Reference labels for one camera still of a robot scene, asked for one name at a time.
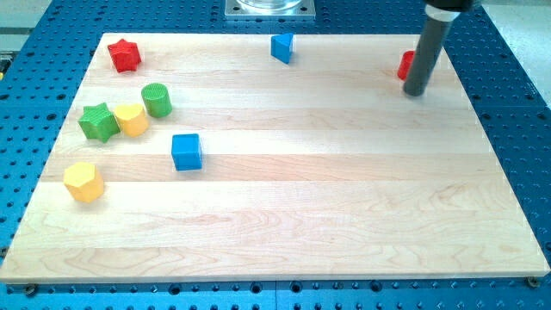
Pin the red cylinder block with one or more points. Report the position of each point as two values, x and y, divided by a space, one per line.
405 64

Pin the black robot arm end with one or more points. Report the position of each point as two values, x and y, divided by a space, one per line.
455 5

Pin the blue triangle block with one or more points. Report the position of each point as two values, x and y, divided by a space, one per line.
282 46

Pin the blue cube block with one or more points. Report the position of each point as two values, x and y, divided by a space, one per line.
186 151

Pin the light wooden board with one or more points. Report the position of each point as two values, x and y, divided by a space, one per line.
320 169

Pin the green cylinder block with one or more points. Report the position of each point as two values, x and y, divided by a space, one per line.
157 100

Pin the yellow heart block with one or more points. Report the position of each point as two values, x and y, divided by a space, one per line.
131 119

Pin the red star block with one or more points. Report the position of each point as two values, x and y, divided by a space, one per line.
125 55

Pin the green star block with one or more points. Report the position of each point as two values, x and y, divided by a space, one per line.
98 123

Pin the yellow hexagon block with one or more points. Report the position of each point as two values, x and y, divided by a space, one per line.
83 181

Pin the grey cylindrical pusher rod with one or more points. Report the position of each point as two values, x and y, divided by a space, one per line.
436 29

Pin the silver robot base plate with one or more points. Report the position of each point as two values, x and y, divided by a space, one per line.
302 10

